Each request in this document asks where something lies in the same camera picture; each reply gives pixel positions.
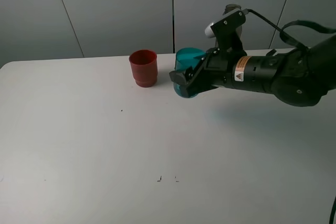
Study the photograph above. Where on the smoky transparent plastic bottle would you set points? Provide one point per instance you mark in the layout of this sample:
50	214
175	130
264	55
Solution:
228	9

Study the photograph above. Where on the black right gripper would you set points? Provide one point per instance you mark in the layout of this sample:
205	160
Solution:
215	71

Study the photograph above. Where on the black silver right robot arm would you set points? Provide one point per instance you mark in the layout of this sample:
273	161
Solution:
298	78

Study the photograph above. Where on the red plastic cup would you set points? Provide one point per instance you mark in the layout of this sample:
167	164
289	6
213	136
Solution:
144	67

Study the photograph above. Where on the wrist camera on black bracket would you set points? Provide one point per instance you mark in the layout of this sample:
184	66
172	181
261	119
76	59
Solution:
225	30

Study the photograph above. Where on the teal transparent plastic cup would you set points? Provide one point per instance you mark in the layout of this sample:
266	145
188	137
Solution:
184	61

